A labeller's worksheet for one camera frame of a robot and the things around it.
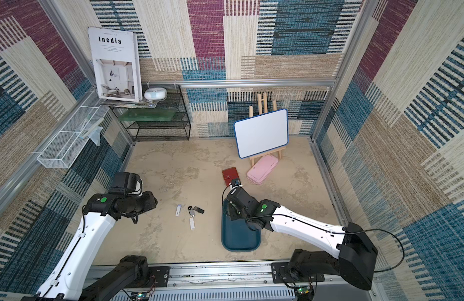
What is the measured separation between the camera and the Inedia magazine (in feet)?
2.49

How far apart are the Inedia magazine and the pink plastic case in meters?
0.65

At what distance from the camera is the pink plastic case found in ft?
3.32

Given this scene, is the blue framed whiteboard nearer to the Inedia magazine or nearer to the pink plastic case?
the pink plastic case
